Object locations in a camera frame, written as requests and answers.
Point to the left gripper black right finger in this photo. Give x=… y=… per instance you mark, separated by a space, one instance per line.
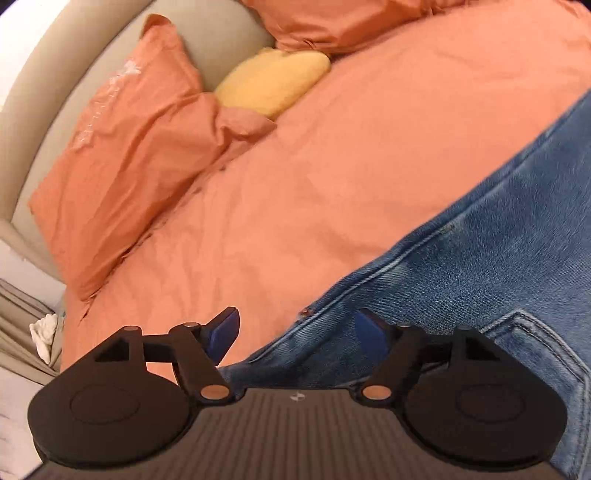
x=397 y=353

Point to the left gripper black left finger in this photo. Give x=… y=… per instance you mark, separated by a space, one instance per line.
x=198 y=350

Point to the blue denim jeans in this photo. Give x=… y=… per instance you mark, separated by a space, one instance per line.
x=510 y=259

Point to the white cloth on nightstand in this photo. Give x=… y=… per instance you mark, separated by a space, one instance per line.
x=42 y=333

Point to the left beige nightstand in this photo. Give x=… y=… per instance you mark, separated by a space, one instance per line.
x=18 y=353

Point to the orange bed sheet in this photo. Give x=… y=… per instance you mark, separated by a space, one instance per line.
x=390 y=138

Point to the left orange pillow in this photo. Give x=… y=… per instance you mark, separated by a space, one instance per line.
x=146 y=135

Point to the orange pillow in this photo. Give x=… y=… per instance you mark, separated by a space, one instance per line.
x=339 y=26
x=146 y=135

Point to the small yellow cushion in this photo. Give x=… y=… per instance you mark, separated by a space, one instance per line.
x=272 y=81

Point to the beige upholstered headboard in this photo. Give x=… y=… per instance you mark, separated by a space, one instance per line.
x=85 y=46

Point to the right orange pillow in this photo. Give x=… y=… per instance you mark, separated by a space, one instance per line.
x=339 y=26

